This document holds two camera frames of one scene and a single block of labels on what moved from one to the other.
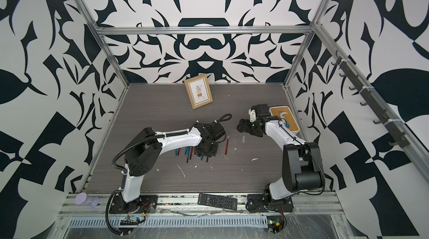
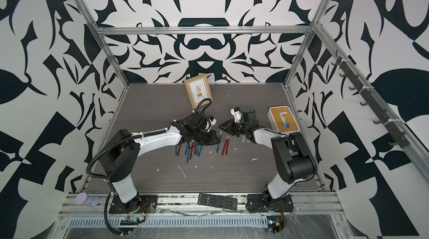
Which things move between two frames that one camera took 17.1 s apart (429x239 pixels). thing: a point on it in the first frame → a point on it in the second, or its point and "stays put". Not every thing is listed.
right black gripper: (246, 128) → (229, 123)
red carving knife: (227, 144) stays put
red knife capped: (191, 152) stays put
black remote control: (226, 202) stays put
